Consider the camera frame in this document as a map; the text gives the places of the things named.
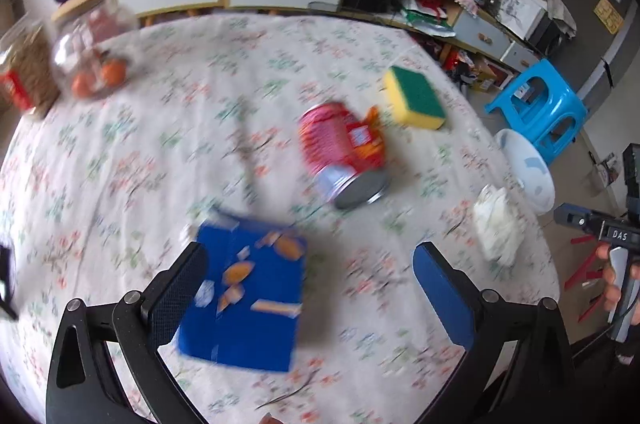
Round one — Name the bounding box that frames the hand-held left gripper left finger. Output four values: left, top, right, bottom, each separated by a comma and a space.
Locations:
46, 242, 209, 424

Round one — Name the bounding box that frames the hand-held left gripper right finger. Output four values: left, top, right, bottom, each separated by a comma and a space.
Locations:
412, 242, 576, 424

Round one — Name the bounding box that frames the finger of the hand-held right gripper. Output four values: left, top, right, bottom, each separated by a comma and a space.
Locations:
553, 203, 601, 246

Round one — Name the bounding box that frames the white plastic basin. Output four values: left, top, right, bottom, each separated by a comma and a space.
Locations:
494, 129, 555, 213

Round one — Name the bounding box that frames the blue cracker box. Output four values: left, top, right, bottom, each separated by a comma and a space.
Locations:
177, 211, 307, 372

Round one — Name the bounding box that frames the red tin can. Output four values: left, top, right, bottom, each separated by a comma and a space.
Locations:
298, 101, 392, 211

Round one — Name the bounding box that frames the yellow green sponge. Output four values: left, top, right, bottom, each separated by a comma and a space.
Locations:
382, 65, 447, 131

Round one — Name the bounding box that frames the person's right hand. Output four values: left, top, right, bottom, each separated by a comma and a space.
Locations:
595, 244, 640, 326

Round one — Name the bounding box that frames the blue plastic stool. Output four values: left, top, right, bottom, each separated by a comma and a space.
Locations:
484, 58, 589, 166

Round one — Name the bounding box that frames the yellow note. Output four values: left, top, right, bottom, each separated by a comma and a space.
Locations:
594, 0, 626, 36

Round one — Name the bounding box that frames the white microwave oven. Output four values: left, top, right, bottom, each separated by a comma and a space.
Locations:
500, 0, 577, 56

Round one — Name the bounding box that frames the low wooden side cabinet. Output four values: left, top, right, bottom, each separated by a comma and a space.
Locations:
345, 0, 542, 71

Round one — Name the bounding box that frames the orange fruit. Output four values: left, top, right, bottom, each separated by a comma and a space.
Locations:
100, 60, 127, 87
71, 71, 98, 99

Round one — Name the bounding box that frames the green and white plastic bag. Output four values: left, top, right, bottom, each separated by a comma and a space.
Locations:
402, 0, 459, 38

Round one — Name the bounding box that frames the glass jar with red label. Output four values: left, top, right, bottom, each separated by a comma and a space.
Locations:
0, 21, 62, 121

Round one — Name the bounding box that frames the glass jar with wooden lid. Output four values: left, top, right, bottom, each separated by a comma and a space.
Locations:
52, 0, 139, 101

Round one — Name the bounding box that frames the red metal frame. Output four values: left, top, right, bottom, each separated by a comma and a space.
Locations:
565, 251, 608, 322

